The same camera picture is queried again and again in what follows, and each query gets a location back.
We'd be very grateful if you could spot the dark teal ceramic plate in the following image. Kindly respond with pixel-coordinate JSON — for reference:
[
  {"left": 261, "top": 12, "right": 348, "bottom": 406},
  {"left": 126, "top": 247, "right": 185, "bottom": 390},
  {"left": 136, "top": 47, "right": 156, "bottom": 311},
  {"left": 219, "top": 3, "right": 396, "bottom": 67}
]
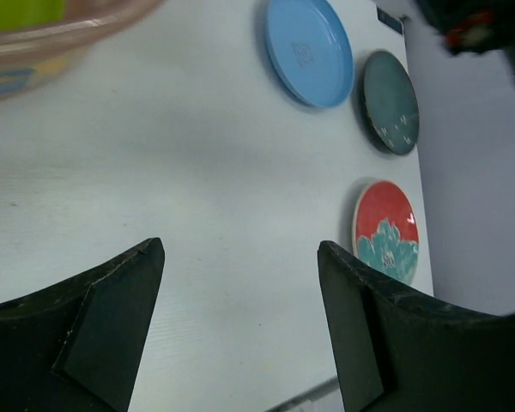
[{"left": 359, "top": 50, "right": 420, "bottom": 156}]

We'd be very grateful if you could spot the red plate with teal waves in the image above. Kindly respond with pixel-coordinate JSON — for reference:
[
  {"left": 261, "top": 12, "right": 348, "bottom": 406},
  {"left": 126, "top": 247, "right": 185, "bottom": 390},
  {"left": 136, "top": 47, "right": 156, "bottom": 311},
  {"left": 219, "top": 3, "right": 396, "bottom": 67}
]
[{"left": 352, "top": 180, "right": 420, "bottom": 285}]

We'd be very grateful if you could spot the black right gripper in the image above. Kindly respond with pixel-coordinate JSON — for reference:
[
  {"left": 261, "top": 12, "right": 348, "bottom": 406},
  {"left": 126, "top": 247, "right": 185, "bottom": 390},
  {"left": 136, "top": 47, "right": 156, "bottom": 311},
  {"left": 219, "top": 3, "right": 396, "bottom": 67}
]
[{"left": 415, "top": 0, "right": 515, "bottom": 76}]

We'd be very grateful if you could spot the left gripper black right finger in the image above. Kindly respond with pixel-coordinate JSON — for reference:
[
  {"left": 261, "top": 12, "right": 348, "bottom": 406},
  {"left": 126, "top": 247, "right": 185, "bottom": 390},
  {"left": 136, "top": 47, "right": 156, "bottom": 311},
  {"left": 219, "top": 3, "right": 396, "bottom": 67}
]
[{"left": 318, "top": 241, "right": 515, "bottom": 411}]

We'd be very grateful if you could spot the lime green plastic plate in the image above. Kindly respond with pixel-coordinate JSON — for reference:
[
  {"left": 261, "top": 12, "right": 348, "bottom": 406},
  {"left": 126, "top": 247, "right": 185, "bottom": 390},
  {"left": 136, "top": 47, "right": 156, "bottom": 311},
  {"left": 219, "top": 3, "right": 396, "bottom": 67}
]
[{"left": 0, "top": 0, "right": 65, "bottom": 32}]

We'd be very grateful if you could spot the small blue label sticker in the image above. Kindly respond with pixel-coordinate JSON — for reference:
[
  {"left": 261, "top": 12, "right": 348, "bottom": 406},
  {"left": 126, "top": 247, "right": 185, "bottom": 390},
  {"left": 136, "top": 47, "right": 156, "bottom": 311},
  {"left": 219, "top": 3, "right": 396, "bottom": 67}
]
[{"left": 376, "top": 7, "right": 404, "bottom": 36}]

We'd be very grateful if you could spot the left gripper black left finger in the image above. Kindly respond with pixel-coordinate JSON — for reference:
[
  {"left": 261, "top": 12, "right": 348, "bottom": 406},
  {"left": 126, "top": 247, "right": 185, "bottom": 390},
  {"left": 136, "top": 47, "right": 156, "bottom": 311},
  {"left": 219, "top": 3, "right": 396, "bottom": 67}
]
[{"left": 0, "top": 238, "right": 165, "bottom": 411}]

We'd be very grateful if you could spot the pink translucent plastic bin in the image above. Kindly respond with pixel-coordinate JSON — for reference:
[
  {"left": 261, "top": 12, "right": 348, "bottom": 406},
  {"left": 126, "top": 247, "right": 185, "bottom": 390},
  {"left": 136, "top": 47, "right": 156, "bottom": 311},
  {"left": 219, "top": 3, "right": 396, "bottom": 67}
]
[{"left": 0, "top": 0, "right": 161, "bottom": 100}]

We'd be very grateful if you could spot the light blue plastic plate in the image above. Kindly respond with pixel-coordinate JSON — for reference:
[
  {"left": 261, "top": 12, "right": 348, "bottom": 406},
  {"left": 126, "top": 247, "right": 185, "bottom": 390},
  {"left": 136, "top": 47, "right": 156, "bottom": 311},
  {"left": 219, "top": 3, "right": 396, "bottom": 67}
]
[{"left": 264, "top": 0, "right": 354, "bottom": 109}]

